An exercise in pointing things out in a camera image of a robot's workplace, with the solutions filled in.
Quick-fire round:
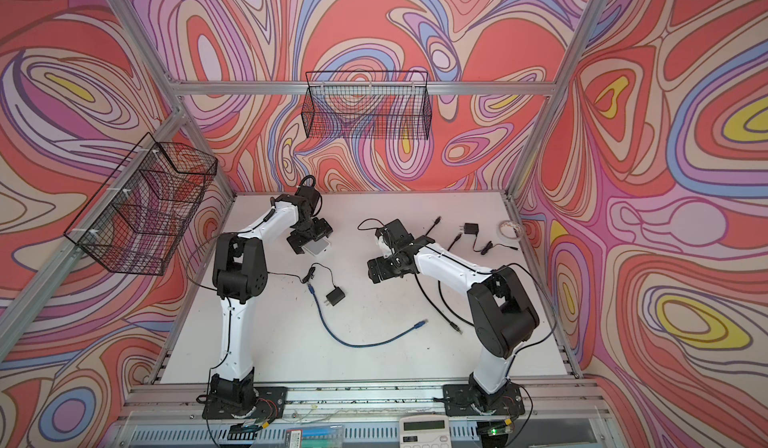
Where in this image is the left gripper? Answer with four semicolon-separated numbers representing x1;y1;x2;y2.
289;215;334;254

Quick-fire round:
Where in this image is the white network switch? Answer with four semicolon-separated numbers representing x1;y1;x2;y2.
302;238;331;257

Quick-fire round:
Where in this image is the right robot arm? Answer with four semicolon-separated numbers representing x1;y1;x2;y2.
367;228;540;410

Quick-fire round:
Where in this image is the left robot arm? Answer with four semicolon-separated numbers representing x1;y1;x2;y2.
210;175;333;404

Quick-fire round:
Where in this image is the white calculator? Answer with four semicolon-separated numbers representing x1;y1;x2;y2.
398;414;452;448

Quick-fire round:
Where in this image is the clear plastic box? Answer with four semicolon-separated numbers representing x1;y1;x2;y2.
285;425;345;448

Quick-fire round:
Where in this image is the long black cable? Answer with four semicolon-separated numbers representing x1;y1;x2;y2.
412;215;463;334

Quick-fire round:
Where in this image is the blue ethernet cable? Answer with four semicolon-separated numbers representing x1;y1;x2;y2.
307;284;430;349

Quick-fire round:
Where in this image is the black wire basket back wall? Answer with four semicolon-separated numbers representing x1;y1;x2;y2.
301;70;432;141

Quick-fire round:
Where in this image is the black wire basket wall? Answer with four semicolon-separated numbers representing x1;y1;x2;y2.
301;70;432;141
64;133;218;276

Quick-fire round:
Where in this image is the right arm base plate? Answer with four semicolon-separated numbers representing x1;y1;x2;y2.
440;382;526;420

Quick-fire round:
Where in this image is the black wire basket left wall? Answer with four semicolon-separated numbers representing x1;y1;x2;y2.
64;133;218;276

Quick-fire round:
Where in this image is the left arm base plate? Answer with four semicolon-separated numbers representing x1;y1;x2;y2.
196;385;288;421

